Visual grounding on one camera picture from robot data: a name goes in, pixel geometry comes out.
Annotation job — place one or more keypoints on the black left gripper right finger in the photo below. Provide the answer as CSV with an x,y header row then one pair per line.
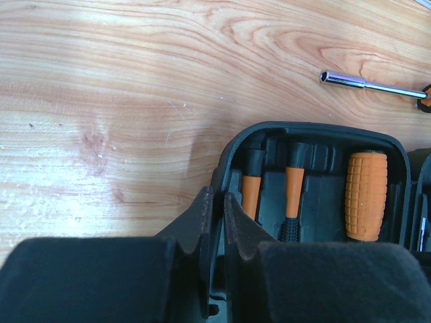
x,y
272,281

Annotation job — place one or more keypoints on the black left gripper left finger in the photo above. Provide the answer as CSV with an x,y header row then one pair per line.
x,y
163,278

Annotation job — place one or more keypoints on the small orange black screwdriver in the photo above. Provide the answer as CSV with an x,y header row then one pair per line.
x,y
295,169

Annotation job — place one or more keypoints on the orange grid handle tool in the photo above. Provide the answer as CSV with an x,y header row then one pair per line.
x,y
365,195

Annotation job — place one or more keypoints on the black plastic tool case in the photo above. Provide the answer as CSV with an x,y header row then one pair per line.
x,y
322,204

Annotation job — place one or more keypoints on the silver orange utility knife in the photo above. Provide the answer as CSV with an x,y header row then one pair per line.
x,y
422,232

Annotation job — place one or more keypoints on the black orange screwdriver handle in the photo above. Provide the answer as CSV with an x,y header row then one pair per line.
x,y
342,79

